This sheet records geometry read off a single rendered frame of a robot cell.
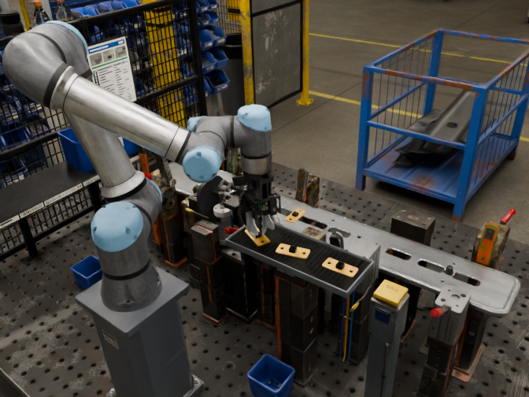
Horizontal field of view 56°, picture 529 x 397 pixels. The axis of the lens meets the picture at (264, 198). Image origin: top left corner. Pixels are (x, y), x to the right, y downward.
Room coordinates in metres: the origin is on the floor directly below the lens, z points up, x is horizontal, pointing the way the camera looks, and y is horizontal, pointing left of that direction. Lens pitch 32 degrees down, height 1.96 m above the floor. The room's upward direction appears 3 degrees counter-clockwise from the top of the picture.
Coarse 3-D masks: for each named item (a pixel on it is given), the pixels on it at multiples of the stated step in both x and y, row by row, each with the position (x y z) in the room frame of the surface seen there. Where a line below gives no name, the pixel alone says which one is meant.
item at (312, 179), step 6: (312, 174) 1.64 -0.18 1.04; (312, 180) 1.59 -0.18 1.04; (318, 180) 1.61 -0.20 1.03; (306, 186) 1.56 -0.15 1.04; (312, 186) 1.58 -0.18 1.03; (318, 186) 1.61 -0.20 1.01; (306, 192) 1.56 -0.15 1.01; (312, 192) 1.58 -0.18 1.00; (318, 192) 1.61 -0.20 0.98; (306, 198) 1.56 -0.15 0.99; (312, 198) 1.58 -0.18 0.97; (318, 198) 1.61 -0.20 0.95; (312, 204) 1.58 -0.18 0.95; (318, 204) 1.61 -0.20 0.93; (306, 222) 1.57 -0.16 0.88
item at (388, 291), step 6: (384, 282) 0.89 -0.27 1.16; (390, 282) 0.89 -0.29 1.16; (378, 288) 0.87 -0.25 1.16; (384, 288) 0.87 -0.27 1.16; (390, 288) 0.87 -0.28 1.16; (396, 288) 0.87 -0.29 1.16; (402, 288) 0.87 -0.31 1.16; (378, 294) 0.85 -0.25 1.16; (384, 294) 0.85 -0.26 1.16; (390, 294) 0.85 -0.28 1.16; (396, 294) 0.85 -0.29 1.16; (402, 294) 0.85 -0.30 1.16; (384, 300) 0.84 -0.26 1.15; (390, 300) 0.83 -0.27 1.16; (396, 300) 0.83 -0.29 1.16
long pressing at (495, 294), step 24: (192, 192) 1.62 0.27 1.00; (312, 216) 1.42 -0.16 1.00; (336, 216) 1.42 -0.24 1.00; (384, 240) 1.27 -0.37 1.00; (408, 240) 1.27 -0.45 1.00; (384, 264) 1.15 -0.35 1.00; (408, 264) 1.15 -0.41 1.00; (456, 264) 1.14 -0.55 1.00; (432, 288) 1.04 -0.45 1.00; (480, 288) 1.03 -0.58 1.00; (504, 288) 1.03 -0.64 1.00; (504, 312) 0.94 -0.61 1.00
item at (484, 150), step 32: (448, 32) 4.06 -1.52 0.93; (512, 64) 3.14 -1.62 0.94; (480, 96) 2.74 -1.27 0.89; (384, 128) 3.12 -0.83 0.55; (416, 128) 3.39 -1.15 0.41; (448, 128) 3.17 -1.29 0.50; (480, 128) 2.76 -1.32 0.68; (512, 128) 3.46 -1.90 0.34; (384, 160) 3.39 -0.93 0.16; (416, 160) 3.37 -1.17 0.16; (448, 160) 3.33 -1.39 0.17; (480, 160) 3.32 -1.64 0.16; (512, 160) 3.59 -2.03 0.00; (448, 192) 2.88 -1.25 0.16
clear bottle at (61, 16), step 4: (60, 0) 2.10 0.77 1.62; (64, 0) 2.12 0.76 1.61; (60, 4) 2.10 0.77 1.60; (64, 4) 2.11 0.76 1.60; (60, 8) 2.10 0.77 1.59; (64, 8) 2.10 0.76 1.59; (56, 12) 2.10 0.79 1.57; (60, 12) 2.09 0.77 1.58; (64, 12) 2.09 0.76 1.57; (68, 12) 2.11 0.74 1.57; (56, 16) 2.10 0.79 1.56; (60, 16) 2.09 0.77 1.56; (64, 16) 2.09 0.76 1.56; (68, 16) 2.10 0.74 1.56; (72, 16) 2.13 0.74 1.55; (60, 20) 2.09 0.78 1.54; (64, 20) 2.09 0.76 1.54; (68, 20) 2.09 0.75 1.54
